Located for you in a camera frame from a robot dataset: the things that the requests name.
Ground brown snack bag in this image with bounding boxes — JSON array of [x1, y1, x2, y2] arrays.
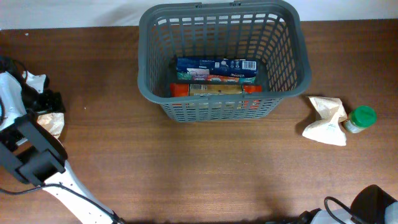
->
[[37, 113, 65, 139]]

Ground orange spaghetti packet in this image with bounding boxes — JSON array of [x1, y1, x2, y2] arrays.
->
[[170, 83, 262, 110]]

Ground blue carton box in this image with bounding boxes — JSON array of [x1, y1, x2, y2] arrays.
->
[[176, 57, 259, 85]]

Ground grey plastic basket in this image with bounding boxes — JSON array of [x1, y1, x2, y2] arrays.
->
[[137, 1, 312, 122]]

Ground beige paper bag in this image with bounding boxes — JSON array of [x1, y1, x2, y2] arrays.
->
[[302, 96, 348, 146]]

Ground green lid jar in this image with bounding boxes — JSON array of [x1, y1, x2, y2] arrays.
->
[[343, 106, 377, 133]]

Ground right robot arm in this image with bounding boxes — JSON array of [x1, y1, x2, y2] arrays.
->
[[282, 185, 397, 224]]

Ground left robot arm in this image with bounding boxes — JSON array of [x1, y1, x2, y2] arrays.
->
[[1, 56, 124, 224]]

